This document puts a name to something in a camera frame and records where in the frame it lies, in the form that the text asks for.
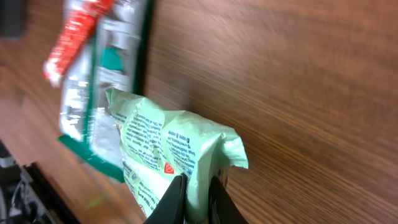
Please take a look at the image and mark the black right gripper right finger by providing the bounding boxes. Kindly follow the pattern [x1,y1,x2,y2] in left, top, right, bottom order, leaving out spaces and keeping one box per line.
[208,177,248,224]

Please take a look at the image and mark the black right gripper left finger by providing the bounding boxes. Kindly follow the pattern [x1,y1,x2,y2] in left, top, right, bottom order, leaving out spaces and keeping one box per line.
[143,174,188,224]

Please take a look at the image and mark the teal snack bar wrapper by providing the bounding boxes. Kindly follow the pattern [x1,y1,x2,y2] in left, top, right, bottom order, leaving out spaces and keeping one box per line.
[106,88,249,223]

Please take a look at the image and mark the red snack bar wrapper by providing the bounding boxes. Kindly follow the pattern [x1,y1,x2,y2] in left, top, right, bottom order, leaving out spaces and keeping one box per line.
[43,0,114,87]

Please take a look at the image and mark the green 3M glove package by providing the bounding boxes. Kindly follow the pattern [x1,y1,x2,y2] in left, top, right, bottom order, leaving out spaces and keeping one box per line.
[58,0,154,182]

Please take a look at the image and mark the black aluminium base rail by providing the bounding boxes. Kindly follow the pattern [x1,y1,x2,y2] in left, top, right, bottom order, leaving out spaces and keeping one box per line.
[1,144,80,224]

